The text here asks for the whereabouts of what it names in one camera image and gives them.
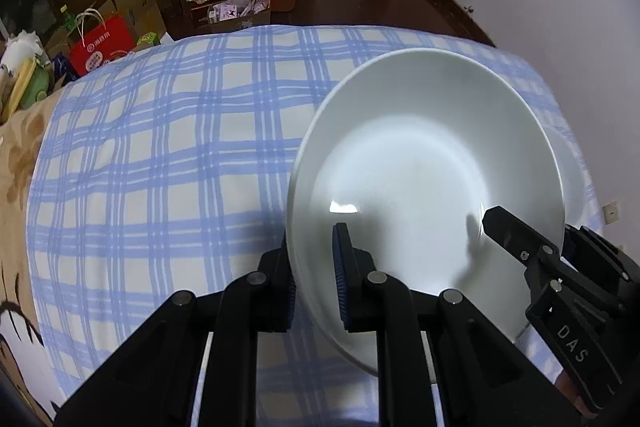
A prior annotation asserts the cardboard box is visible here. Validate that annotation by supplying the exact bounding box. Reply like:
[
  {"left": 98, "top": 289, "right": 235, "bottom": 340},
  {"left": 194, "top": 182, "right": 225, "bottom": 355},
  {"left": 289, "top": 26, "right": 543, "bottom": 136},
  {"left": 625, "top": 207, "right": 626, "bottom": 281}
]
[{"left": 112, "top": 0, "right": 169, "bottom": 48}]

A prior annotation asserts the yellow green plush toy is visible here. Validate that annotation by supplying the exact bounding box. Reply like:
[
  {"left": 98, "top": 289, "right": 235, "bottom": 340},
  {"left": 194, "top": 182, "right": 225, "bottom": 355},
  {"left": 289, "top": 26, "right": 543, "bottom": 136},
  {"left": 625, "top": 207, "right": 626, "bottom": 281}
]
[{"left": 0, "top": 56, "right": 54, "bottom": 124}]

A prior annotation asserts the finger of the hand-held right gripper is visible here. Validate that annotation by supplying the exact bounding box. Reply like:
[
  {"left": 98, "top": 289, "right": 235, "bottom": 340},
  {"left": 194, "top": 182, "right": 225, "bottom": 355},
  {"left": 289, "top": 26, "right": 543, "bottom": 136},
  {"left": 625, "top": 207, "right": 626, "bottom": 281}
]
[
  {"left": 562, "top": 223, "right": 640, "bottom": 303},
  {"left": 481, "top": 205, "right": 562, "bottom": 284}
]

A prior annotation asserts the red paper bag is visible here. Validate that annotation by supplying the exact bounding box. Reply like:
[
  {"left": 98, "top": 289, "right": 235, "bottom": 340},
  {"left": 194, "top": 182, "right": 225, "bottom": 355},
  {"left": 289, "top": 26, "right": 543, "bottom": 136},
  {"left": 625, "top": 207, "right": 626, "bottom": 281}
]
[{"left": 68, "top": 9, "right": 139, "bottom": 78}]

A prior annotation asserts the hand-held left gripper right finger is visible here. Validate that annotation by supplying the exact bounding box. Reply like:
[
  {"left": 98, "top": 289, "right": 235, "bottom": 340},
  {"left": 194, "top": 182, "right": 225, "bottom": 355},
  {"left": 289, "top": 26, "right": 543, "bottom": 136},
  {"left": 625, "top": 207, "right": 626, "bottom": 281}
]
[{"left": 332, "top": 223, "right": 581, "bottom": 427}]

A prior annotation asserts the brown floral blanket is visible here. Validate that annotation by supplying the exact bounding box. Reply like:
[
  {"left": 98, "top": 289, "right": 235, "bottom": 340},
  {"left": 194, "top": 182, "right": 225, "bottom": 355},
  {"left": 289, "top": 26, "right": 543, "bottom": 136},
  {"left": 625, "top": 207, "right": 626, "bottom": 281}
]
[{"left": 0, "top": 99, "right": 72, "bottom": 424}]

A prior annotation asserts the white plush toy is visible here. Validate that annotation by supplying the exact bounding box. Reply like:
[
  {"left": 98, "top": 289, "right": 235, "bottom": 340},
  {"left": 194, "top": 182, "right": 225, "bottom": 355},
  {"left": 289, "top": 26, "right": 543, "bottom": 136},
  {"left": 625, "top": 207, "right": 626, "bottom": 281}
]
[{"left": 0, "top": 31, "right": 47, "bottom": 75}]

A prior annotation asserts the box of small packets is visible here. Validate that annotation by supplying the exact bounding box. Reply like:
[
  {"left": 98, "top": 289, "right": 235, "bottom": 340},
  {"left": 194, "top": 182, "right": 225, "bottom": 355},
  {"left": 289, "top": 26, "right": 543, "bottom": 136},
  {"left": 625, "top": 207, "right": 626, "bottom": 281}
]
[{"left": 206, "top": 0, "right": 274, "bottom": 34}]

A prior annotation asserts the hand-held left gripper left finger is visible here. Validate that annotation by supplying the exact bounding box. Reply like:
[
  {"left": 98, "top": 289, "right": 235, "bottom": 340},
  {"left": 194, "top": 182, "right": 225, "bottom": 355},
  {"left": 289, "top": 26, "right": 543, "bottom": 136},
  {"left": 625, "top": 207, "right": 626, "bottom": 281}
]
[{"left": 52, "top": 247, "right": 297, "bottom": 427}]

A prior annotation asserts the white cherry print plate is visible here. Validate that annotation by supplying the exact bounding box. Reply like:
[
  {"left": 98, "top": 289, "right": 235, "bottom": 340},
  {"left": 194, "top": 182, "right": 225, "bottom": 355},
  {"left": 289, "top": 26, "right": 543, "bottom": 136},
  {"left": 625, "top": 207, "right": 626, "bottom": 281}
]
[
  {"left": 546, "top": 126, "right": 589, "bottom": 231},
  {"left": 286, "top": 48, "right": 569, "bottom": 378}
]

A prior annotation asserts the blue plaid cloth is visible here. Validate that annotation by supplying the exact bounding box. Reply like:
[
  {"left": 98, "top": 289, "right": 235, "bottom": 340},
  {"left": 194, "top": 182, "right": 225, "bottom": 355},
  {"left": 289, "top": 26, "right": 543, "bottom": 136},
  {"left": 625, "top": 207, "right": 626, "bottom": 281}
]
[{"left": 27, "top": 24, "right": 603, "bottom": 427}]

